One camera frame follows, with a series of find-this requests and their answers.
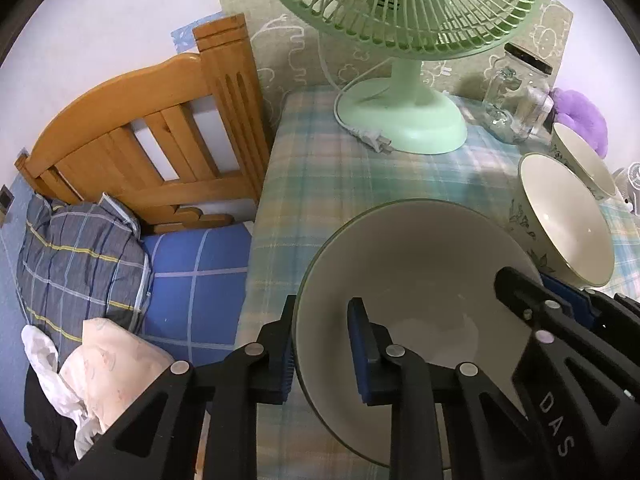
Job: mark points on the pink white crumpled cloth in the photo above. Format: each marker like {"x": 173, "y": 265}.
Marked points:
{"x": 99, "y": 380}

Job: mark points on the green desk fan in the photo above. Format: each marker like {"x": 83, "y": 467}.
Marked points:
{"x": 400, "y": 113}

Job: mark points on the purple plush toy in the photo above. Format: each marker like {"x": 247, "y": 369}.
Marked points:
{"x": 574, "y": 110}

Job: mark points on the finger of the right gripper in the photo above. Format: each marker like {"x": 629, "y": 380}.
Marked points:
{"x": 586, "y": 390}
{"x": 613, "y": 319}

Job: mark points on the glass jar dark lid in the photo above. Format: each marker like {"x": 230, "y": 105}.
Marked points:
{"x": 518, "y": 98}

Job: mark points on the plaid tablecloth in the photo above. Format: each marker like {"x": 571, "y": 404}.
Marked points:
{"x": 318, "y": 178}

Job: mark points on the white standing fan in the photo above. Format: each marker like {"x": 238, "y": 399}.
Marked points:
{"x": 627, "y": 182}

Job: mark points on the patterned cardboard sheet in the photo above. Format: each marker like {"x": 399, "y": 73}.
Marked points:
{"x": 291, "y": 55}

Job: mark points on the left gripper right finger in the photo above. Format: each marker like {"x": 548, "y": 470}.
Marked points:
{"x": 448, "y": 422}

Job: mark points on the floral bowl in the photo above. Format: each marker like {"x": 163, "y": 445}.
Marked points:
{"x": 573, "y": 151}
{"x": 424, "y": 269}
{"x": 559, "y": 224}

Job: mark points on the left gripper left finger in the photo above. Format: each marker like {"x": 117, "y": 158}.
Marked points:
{"x": 188, "y": 409}

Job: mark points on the wooden bed headboard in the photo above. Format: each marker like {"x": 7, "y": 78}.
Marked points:
{"x": 164, "y": 140}

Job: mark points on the blue checked bed sheet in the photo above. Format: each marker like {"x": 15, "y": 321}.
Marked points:
{"x": 197, "y": 291}

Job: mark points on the grey plaid pillow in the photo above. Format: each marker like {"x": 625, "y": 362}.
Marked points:
{"x": 79, "y": 262}

